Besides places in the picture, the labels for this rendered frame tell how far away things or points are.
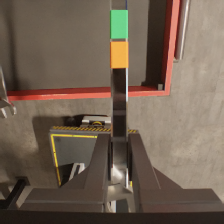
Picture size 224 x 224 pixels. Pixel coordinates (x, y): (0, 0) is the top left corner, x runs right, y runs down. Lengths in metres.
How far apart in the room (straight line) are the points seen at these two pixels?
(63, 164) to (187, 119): 1.17
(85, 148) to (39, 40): 0.99
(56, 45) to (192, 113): 1.39
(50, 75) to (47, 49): 0.06
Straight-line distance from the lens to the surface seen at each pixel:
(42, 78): 0.43
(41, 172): 2.11
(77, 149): 1.30
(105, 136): 0.15
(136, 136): 0.15
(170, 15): 0.37
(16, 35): 0.44
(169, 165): 1.93
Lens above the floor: 1.29
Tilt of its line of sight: 63 degrees down
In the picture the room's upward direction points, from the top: 177 degrees counter-clockwise
